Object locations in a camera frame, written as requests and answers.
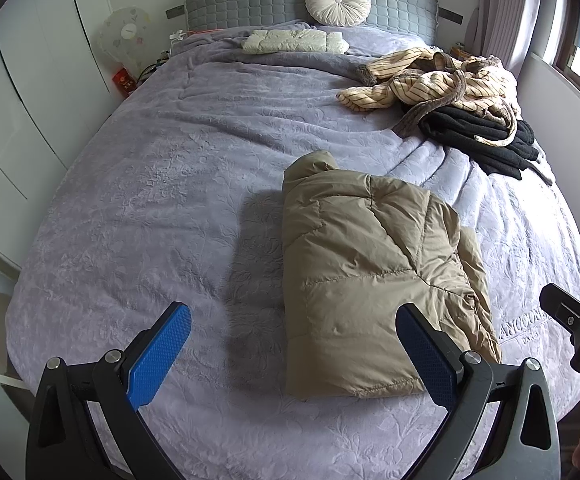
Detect lilac embossed bed blanket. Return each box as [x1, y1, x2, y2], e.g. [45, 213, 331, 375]
[5, 22, 580, 480]

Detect cream quilted folded garment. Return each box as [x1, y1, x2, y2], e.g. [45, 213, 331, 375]
[241, 29, 351, 55]

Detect white floor fan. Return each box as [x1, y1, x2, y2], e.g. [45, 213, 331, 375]
[97, 6, 151, 68]

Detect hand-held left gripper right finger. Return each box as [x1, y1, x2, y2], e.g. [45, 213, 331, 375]
[396, 303, 563, 480]

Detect beige puffer jacket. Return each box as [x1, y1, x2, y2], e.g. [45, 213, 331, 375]
[282, 150, 503, 401]

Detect cream striped fleece robe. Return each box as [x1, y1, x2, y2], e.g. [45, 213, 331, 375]
[337, 47, 523, 148]

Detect grey quilted headboard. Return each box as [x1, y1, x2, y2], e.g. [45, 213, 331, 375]
[185, 0, 439, 43]

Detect black folded clothes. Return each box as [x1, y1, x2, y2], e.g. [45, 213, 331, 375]
[417, 105, 535, 181]

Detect red box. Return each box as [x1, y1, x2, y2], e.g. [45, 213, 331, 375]
[112, 67, 136, 96]

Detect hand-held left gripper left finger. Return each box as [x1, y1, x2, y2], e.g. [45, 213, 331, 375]
[26, 302, 192, 480]

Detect white wardrobe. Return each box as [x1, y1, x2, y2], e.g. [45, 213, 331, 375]
[0, 0, 121, 271]

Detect round cream pleated cushion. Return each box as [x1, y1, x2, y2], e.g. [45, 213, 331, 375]
[305, 0, 372, 27]

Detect pale pink curtain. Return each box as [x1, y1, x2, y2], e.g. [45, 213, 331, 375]
[467, 0, 545, 78]

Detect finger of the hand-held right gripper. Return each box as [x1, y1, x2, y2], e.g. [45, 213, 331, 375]
[540, 283, 580, 333]

